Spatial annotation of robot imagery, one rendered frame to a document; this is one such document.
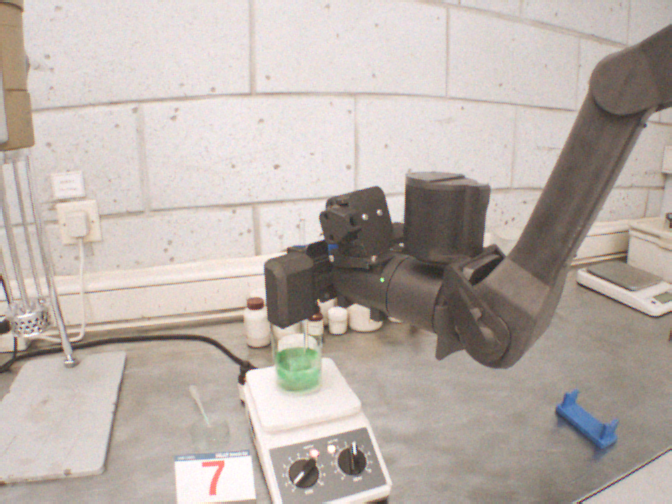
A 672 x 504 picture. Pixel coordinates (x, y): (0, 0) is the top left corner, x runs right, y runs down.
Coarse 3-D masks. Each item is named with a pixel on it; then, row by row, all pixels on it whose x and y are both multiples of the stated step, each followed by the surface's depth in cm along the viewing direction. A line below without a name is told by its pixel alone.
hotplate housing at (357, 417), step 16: (256, 416) 48; (352, 416) 49; (256, 432) 46; (272, 432) 46; (288, 432) 46; (304, 432) 46; (320, 432) 46; (336, 432) 46; (256, 448) 50; (384, 464) 45; (272, 480) 42; (272, 496) 42; (352, 496) 42; (368, 496) 42; (384, 496) 43
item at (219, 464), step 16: (192, 464) 44; (208, 464) 45; (224, 464) 45; (240, 464) 45; (192, 480) 43; (208, 480) 44; (224, 480) 44; (240, 480) 44; (192, 496) 42; (208, 496) 43
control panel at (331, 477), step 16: (352, 432) 47; (368, 432) 47; (272, 448) 44; (288, 448) 44; (304, 448) 44; (320, 448) 45; (336, 448) 45; (368, 448) 45; (272, 464) 42; (288, 464) 43; (320, 464) 43; (336, 464) 44; (368, 464) 44; (288, 480) 42; (320, 480) 42; (336, 480) 42; (352, 480) 43; (368, 480) 43; (384, 480) 43; (288, 496) 40; (304, 496) 41; (320, 496) 41; (336, 496) 41
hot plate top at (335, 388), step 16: (272, 368) 55; (336, 368) 55; (256, 384) 52; (272, 384) 52; (336, 384) 52; (256, 400) 49; (272, 400) 49; (288, 400) 49; (304, 400) 49; (320, 400) 49; (336, 400) 49; (352, 400) 49; (272, 416) 46; (288, 416) 46; (304, 416) 46; (320, 416) 46; (336, 416) 47
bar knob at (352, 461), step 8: (352, 448) 43; (344, 456) 44; (352, 456) 43; (360, 456) 44; (344, 464) 43; (352, 464) 42; (360, 464) 44; (344, 472) 43; (352, 472) 42; (360, 472) 43
